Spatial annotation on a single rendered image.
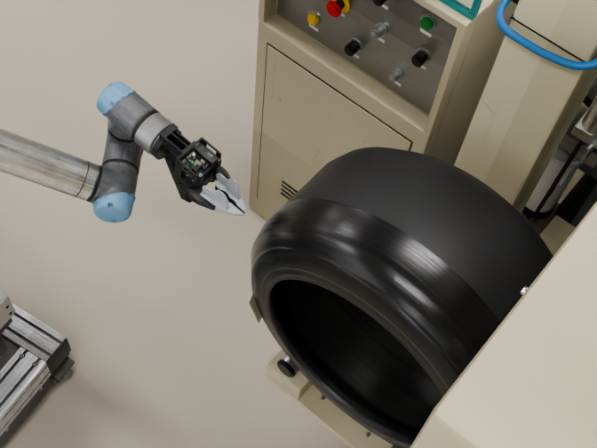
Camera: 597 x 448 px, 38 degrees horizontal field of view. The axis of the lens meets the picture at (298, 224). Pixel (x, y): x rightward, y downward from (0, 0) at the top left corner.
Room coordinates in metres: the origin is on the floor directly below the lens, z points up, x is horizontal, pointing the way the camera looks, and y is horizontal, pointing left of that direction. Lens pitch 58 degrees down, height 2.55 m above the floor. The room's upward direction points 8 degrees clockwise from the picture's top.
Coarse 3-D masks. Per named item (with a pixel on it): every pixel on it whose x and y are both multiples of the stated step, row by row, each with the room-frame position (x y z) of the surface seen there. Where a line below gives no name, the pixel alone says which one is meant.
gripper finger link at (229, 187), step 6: (216, 174) 0.94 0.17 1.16; (216, 180) 0.94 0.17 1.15; (222, 180) 0.93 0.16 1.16; (228, 180) 0.93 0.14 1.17; (234, 180) 0.92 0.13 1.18; (216, 186) 0.93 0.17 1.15; (222, 186) 0.93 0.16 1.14; (228, 186) 0.92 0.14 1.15; (234, 186) 0.92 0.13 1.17; (228, 192) 0.92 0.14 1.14; (234, 192) 0.92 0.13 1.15; (228, 198) 0.91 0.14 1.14; (234, 198) 0.91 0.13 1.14; (240, 198) 0.91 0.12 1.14; (234, 204) 0.90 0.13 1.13; (240, 204) 0.90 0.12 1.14
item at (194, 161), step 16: (176, 128) 0.99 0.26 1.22; (160, 144) 0.97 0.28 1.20; (176, 144) 0.97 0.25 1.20; (192, 144) 0.97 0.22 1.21; (208, 144) 0.97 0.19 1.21; (176, 160) 0.93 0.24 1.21; (192, 160) 0.94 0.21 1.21; (208, 160) 0.94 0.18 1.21; (176, 176) 0.94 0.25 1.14; (192, 176) 0.91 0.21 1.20; (208, 176) 0.94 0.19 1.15
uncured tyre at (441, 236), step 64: (320, 192) 0.80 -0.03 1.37; (384, 192) 0.77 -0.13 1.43; (448, 192) 0.78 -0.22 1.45; (256, 256) 0.74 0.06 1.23; (320, 256) 0.67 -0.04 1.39; (384, 256) 0.65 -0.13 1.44; (448, 256) 0.66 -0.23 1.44; (512, 256) 0.69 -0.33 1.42; (320, 320) 0.77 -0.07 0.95; (384, 320) 0.58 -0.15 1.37; (448, 320) 0.57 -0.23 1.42; (320, 384) 0.62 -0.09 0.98; (384, 384) 0.67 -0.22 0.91; (448, 384) 0.51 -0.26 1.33
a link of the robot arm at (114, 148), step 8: (112, 136) 1.01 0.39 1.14; (112, 144) 1.01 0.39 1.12; (120, 144) 1.01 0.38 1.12; (128, 144) 1.01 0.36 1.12; (136, 144) 1.02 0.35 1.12; (104, 152) 1.00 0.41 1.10; (112, 152) 0.99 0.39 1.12; (120, 152) 0.99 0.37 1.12; (128, 152) 0.99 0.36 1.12; (136, 152) 1.00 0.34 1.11; (104, 160) 0.97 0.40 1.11; (128, 160) 0.97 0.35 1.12; (136, 160) 0.99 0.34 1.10
